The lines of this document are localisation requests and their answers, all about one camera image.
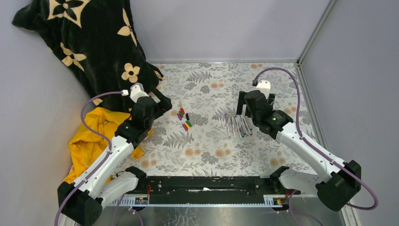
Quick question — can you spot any black floral blanket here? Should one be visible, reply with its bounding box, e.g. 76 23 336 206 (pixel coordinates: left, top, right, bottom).
12 0 164 113

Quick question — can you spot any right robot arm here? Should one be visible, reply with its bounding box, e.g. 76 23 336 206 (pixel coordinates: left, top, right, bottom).
237 90 361 212

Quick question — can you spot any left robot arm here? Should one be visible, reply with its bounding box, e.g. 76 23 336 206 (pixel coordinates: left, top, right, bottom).
54 84 173 226

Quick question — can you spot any yellow cloth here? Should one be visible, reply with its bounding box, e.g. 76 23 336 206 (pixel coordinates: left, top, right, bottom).
64 107 131 184

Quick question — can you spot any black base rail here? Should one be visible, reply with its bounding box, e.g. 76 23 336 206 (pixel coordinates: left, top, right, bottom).
117 174 302 205

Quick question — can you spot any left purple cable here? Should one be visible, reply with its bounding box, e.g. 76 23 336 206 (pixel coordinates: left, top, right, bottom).
54 90 144 226

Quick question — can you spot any floral tablecloth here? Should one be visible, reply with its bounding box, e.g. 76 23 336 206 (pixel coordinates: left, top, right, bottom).
116 63 315 176

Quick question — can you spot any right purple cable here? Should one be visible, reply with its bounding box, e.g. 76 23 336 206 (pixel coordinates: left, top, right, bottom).
252 67 379 226

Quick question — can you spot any purple cable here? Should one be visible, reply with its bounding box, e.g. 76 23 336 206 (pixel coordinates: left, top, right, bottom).
252 67 379 226
54 90 144 226

